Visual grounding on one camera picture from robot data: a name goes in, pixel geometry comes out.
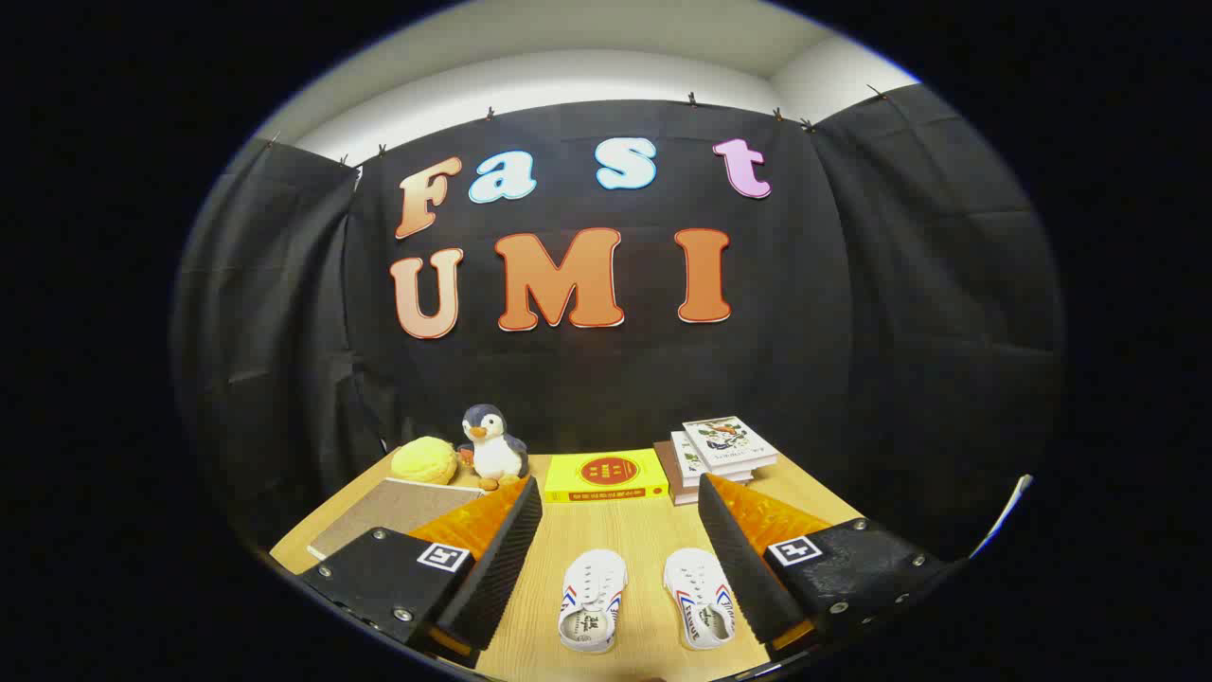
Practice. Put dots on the penguin plush toy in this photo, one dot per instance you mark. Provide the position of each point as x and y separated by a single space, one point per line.
492 455

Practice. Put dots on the white canvas shoe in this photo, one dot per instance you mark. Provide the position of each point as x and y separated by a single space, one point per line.
699 589
592 587

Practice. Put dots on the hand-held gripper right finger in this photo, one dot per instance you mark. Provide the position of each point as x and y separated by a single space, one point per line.
743 568

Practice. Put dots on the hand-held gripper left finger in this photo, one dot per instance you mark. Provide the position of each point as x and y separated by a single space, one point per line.
492 578

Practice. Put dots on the yellow round plush toy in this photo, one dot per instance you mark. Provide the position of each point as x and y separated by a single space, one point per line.
424 461

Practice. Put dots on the black backdrop cloth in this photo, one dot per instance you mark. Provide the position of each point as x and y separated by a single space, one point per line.
615 379

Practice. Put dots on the white book with bird cover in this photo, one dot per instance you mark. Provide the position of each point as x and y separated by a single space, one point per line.
727 441

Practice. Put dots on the brown-edged thick book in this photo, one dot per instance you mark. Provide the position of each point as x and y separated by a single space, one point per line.
668 474

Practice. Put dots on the white book with floral cover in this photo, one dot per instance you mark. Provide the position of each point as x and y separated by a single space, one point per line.
687 459

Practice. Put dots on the yellow book with red circle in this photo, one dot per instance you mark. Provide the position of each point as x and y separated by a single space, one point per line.
606 472

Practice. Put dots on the beige fabric storage box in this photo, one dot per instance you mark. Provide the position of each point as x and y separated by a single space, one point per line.
398 507

